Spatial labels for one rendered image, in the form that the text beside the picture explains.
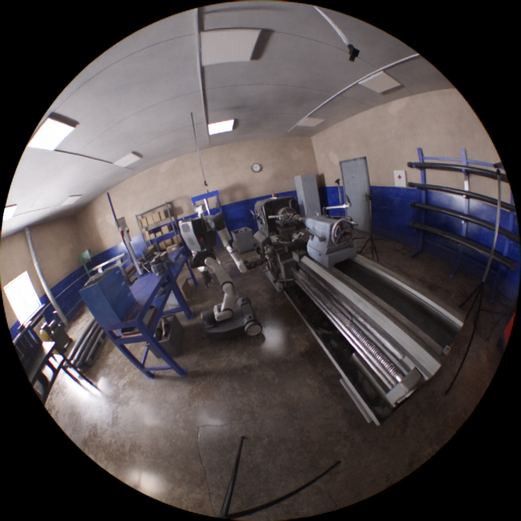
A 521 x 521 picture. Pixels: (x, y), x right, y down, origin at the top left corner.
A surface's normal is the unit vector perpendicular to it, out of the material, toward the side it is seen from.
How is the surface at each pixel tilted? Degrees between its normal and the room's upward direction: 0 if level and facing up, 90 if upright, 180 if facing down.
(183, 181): 90
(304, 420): 0
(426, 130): 90
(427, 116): 90
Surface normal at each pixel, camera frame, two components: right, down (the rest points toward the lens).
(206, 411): -0.20, -0.90
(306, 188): 0.24, 0.35
